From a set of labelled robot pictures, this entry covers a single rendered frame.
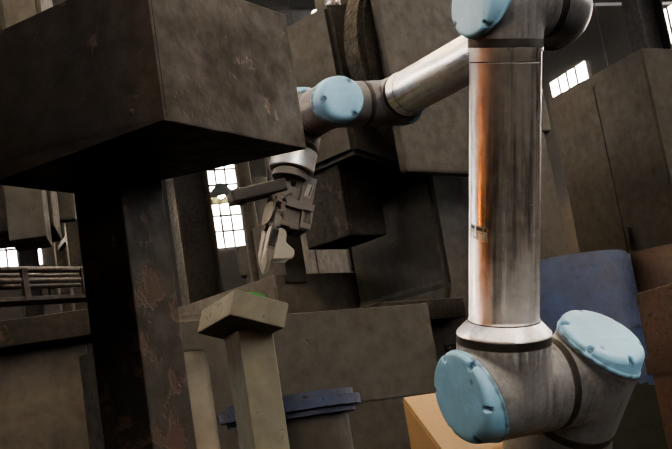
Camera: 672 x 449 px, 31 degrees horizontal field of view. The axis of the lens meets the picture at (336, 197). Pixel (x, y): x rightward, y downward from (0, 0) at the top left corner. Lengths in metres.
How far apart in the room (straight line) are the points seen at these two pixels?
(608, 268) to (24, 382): 2.19
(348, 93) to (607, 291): 2.60
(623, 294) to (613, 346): 2.81
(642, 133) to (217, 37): 5.28
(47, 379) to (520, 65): 2.70
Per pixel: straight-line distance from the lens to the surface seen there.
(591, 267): 4.74
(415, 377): 4.14
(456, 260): 5.37
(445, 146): 5.08
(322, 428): 2.68
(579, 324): 2.02
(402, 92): 2.31
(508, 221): 1.86
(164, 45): 1.04
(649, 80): 6.28
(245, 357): 2.34
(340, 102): 2.30
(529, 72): 1.86
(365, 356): 4.03
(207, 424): 2.26
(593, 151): 6.59
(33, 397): 4.23
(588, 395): 1.98
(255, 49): 1.14
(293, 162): 2.37
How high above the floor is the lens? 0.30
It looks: 12 degrees up
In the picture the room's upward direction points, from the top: 9 degrees counter-clockwise
